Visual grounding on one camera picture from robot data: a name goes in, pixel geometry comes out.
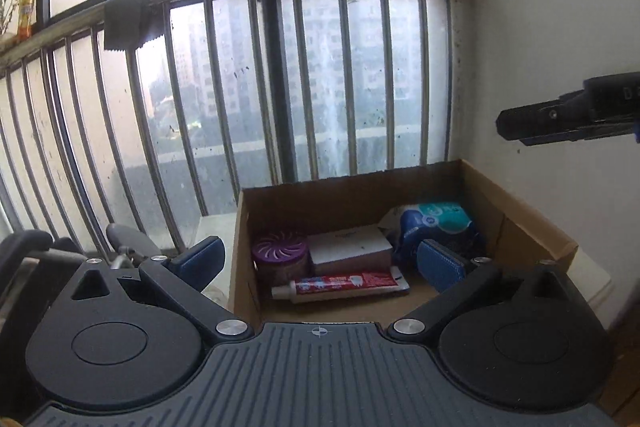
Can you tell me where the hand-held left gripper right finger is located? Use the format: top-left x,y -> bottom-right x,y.
386,239 -> 573,342

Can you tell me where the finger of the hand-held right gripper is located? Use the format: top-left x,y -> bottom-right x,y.
496,91 -> 637,146

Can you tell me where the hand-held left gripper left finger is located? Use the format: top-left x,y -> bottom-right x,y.
70,236 -> 253,342

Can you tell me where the blue wet wipes packet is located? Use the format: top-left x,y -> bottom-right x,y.
379,202 -> 487,275

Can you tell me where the purple air freshener can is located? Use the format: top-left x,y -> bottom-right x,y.
251,231 -> 311,289

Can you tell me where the white rectangular carton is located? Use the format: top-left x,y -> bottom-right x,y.
307,225 -> 394,278

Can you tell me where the red and white toothpaste tube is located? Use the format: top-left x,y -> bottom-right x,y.
271,269 -> 411,304

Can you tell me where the brown cardboard box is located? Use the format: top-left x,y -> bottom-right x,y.
229,159 -> 579,327

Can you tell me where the black wheelchair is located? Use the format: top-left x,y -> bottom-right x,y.
0,223 -> 153,425

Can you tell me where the dark cloth on railing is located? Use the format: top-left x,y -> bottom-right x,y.
103,0 -> 164,53

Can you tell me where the orange drink bottle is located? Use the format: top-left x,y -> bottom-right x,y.
17,0 -> 36,40

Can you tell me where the dried plant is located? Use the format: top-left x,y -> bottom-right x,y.
0,0 -> 35,35

